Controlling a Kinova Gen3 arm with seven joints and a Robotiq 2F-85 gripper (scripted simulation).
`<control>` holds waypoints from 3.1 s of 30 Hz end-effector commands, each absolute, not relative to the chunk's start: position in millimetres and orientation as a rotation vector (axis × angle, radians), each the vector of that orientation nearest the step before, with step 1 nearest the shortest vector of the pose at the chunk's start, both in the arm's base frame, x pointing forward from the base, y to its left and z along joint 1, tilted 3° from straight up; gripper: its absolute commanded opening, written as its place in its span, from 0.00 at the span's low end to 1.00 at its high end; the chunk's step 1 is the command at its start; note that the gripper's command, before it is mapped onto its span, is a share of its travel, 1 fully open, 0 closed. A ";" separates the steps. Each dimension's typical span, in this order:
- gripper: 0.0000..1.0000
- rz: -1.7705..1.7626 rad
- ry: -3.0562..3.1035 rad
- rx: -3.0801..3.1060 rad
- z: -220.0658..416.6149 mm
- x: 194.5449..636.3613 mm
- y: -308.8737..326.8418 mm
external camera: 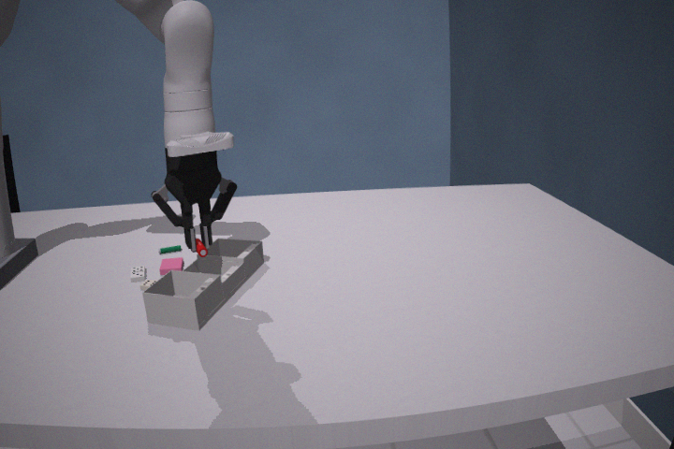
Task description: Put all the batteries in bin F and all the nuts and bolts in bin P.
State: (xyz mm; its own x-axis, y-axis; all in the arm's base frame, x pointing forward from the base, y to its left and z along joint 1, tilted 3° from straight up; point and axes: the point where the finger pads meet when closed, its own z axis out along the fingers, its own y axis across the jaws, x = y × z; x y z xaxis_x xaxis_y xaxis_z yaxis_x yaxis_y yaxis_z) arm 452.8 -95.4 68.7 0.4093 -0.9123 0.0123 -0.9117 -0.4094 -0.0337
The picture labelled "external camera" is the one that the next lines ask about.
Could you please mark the pink flat block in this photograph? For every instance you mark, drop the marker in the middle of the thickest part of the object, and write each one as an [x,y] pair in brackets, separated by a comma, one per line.
[171,263]

